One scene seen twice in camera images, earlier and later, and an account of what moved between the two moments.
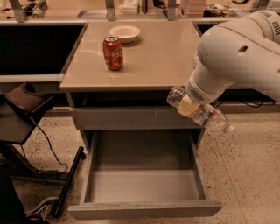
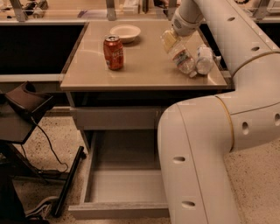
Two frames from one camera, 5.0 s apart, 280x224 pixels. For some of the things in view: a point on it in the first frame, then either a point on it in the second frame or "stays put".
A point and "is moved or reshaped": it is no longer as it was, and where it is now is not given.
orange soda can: [113, 52] stays put
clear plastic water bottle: [208, 116] is moved or reshaped
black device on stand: [25, 99] stays put
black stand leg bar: [81, 156] stays put
